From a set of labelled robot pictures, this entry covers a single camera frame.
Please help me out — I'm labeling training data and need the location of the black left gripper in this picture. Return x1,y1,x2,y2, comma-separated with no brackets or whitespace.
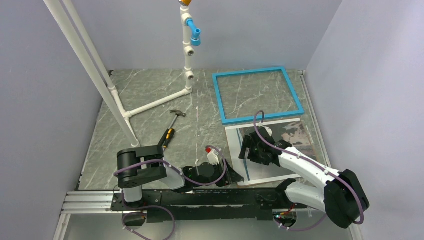
193,159,245,188

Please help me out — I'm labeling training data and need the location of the blue picture frame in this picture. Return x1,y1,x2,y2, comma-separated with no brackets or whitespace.
212,66,305,125

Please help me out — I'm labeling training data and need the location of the coastal landscape photo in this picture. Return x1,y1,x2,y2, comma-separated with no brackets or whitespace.
244,119,317,160

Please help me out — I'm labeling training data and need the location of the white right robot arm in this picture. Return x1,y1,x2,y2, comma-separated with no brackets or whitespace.
239,127,370,229

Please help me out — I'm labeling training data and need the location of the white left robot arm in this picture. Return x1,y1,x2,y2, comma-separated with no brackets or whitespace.
113,145,244,210

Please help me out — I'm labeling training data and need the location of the steel claw hammer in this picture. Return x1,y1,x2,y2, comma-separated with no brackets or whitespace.
168,109,186,129

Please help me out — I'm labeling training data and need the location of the blue pipe fitting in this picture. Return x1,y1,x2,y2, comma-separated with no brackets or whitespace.
185,18,202,47

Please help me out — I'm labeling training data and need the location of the white pvc pipe stand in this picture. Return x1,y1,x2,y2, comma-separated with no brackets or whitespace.
44,0,195,147

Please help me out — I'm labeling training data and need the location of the orange pipe cap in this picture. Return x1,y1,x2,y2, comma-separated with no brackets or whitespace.
179,0,192,7

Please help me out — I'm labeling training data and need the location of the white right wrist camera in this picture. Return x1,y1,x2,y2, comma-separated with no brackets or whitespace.
258,122,273,137

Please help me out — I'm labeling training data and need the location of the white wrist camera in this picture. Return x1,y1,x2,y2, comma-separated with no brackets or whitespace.
258,122,273,137
205,147,222,165

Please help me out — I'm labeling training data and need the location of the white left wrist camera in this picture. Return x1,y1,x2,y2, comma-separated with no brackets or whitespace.
205,147,222,165

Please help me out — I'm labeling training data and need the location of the brown frame backing board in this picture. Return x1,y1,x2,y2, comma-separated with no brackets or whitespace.
236,119,322,188

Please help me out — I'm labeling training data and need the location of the aluminium table edge rail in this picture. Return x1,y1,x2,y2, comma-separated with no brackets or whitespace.
297,70,355,212

